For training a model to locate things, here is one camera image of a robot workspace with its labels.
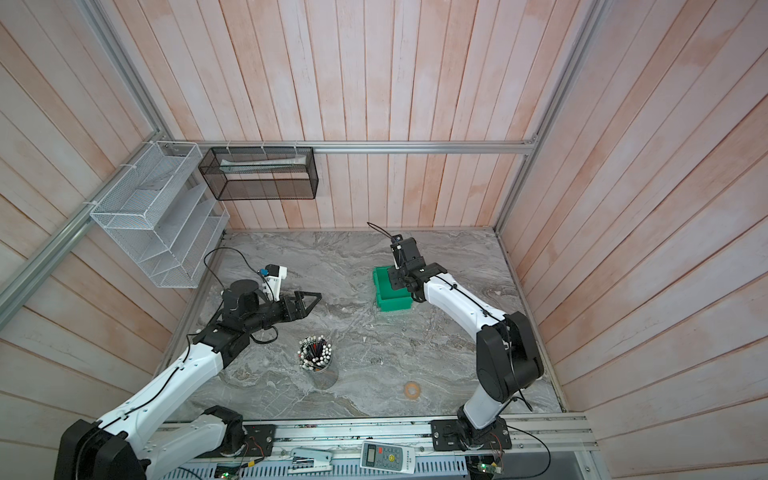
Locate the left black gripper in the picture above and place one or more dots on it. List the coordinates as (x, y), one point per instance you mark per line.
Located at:
(291, 313)

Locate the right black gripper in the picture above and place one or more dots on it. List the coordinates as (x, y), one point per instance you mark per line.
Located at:
(397, 283)

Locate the green plastic bin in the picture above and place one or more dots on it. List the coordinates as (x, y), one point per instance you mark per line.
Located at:
(388, 299)

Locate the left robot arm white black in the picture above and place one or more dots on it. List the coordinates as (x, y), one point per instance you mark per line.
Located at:
(121, 443)

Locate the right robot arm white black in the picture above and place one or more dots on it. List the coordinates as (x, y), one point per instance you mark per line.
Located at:
(507, 356)

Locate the white remote control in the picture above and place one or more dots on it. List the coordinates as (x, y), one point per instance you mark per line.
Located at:
(388, 458)

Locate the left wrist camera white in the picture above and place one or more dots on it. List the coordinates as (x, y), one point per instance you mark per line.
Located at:
(272, 277)

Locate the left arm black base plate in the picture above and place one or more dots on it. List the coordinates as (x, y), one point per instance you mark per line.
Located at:
(255, 440)

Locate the black wire mesh basket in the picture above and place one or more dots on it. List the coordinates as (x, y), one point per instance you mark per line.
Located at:
(260, 173)

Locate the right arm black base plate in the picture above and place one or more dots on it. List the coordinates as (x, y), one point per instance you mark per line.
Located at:
(460, 435)

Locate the white wire mesh shelf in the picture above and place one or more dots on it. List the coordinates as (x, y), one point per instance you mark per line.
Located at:
(161, 217)

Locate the aluminium front rail frame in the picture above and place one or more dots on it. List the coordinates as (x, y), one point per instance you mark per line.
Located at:
(544, 446)

